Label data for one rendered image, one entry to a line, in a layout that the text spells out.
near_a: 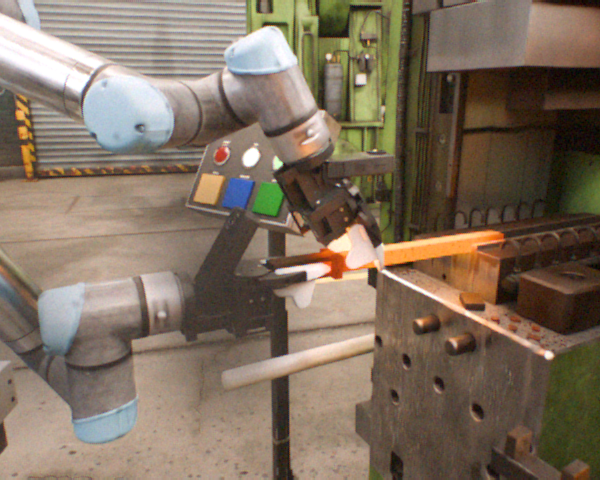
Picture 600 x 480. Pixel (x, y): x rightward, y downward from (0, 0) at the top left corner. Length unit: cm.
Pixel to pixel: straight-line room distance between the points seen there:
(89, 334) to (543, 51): 69
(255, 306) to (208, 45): 805
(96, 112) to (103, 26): 807
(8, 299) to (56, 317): 11
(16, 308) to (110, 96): 30
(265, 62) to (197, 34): 802
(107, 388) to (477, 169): 83
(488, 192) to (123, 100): 84
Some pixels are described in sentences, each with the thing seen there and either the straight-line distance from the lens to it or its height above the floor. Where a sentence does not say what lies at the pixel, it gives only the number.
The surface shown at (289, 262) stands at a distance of 68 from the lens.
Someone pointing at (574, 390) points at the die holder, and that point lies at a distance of 81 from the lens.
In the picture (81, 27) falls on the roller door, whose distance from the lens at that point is 863.
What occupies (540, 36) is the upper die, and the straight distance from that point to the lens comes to 82.
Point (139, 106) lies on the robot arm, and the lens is 52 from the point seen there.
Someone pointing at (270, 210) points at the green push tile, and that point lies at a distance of 113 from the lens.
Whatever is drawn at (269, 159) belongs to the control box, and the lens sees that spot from 120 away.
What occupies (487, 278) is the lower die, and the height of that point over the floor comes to 95.
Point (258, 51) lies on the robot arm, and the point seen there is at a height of 128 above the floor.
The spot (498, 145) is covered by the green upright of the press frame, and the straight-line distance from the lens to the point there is 117.
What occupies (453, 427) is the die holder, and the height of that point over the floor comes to 71.
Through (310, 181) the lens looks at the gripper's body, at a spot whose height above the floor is 113.
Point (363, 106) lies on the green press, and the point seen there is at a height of 111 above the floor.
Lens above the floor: 123
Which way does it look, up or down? 17 degrees down
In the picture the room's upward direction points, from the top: straight up
